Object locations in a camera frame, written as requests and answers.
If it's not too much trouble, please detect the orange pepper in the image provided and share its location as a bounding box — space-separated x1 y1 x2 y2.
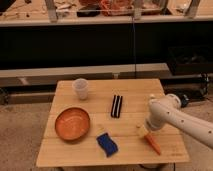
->
145 133 161 155

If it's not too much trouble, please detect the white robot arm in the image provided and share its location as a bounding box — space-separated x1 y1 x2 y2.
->
138 94 213 149

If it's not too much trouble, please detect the white ceramic cup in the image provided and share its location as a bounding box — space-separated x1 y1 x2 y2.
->
72 78 88 100

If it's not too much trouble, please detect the blue sponge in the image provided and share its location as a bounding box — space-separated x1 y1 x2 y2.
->
96 133 118 157

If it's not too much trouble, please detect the black white striped block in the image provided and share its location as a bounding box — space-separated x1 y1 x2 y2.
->
110 95 123 118

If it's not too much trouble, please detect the wooden table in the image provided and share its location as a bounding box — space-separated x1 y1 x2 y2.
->
36 79 189 167

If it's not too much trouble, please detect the orange bowl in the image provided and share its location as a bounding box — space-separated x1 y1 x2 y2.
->
55 107 90 141

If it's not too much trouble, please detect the black bin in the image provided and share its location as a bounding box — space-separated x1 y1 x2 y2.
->
166 45 213 75

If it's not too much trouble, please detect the thin vertical cable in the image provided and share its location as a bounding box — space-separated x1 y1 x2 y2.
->
132 16 138 80

